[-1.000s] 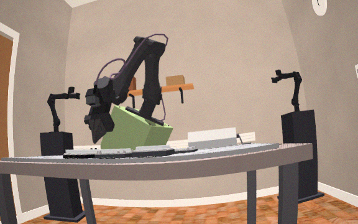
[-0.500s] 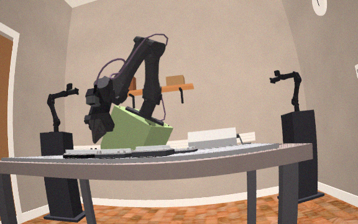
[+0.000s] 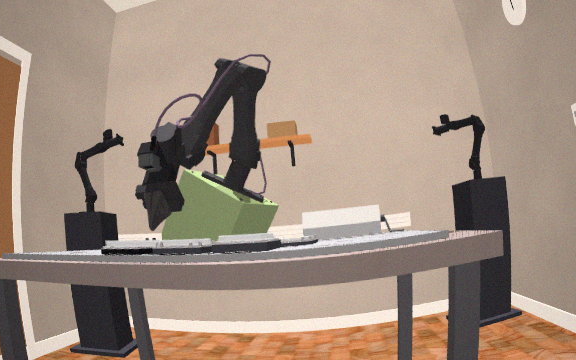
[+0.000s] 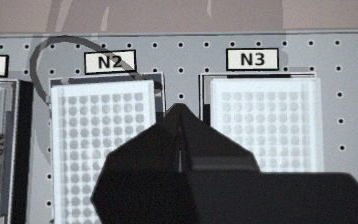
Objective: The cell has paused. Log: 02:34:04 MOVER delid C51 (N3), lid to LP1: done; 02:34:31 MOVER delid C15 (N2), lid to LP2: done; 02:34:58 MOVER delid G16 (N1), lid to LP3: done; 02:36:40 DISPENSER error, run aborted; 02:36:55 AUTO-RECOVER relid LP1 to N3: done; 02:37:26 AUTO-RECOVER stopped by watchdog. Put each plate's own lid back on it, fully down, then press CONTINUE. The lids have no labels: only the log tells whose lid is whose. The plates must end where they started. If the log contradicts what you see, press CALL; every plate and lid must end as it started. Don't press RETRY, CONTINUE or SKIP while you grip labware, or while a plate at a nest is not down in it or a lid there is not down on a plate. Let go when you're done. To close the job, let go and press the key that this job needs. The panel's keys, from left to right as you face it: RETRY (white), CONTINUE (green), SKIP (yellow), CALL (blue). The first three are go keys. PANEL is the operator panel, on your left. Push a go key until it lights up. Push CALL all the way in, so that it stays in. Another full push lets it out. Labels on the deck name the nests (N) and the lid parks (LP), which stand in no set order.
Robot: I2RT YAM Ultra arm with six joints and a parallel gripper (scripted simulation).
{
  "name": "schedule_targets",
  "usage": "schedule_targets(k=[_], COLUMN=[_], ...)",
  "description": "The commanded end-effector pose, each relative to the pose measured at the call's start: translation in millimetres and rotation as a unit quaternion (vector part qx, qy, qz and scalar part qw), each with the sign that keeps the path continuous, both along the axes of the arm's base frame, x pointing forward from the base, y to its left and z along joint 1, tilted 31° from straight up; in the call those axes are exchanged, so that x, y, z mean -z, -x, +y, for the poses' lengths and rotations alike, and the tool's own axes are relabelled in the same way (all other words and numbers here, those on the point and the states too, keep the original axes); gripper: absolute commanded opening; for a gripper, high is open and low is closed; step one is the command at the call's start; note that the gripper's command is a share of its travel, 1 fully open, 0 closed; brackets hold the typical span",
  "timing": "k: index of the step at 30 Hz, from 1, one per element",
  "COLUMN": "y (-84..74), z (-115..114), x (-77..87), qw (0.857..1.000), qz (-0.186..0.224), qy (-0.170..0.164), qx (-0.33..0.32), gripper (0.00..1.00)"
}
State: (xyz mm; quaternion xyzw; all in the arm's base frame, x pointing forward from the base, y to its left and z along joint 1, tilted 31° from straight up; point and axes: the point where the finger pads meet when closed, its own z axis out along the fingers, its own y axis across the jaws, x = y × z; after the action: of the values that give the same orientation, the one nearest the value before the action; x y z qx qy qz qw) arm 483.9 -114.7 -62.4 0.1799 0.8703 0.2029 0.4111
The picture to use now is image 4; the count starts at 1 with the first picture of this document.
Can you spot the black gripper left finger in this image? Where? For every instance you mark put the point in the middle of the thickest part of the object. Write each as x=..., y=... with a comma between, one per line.
x=157, y=147

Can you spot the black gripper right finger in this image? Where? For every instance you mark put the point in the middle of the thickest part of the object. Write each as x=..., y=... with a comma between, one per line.
x=204, y=149

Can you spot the light grey base plate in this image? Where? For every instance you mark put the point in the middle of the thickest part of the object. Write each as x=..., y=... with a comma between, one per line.
x=182, y=56

